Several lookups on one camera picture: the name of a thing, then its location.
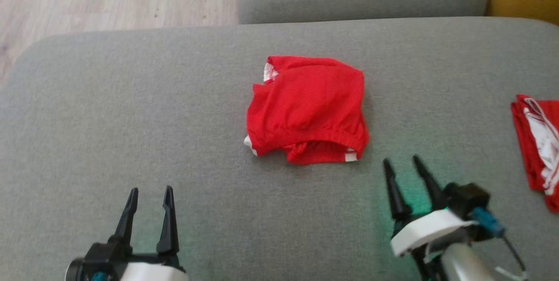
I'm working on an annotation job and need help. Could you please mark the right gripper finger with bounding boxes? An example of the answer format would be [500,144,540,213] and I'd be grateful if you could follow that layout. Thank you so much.
[412,155,446,211]
[383,158,412,223]

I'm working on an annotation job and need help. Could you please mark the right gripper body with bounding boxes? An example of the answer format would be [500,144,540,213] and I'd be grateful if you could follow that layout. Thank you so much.
[390,206,477,279]

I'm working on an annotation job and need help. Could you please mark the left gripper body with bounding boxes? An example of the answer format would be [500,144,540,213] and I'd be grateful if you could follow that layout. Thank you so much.
[66,240,189,281]

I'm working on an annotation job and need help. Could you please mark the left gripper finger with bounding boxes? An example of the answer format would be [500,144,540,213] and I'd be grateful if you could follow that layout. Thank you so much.
[108,187,139,247]
[156,186,180,254]

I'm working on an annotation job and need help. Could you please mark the red Bulls jersey white sleeves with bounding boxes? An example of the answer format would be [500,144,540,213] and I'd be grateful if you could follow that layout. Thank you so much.
[510,94,559,214]

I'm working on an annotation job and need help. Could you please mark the red mesh shorts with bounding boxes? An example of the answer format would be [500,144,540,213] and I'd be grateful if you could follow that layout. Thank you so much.
[243,55,370,166]

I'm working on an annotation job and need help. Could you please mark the large grey sofa seat cushion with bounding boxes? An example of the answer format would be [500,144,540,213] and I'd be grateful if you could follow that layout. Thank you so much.
[0,16,559,281]

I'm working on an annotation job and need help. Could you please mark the blue cable connector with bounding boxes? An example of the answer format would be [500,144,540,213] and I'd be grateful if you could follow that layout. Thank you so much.
[472,207,506,239]

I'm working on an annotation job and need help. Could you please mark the thin black cable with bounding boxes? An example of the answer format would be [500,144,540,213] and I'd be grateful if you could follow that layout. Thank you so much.
[500,233,530,275]

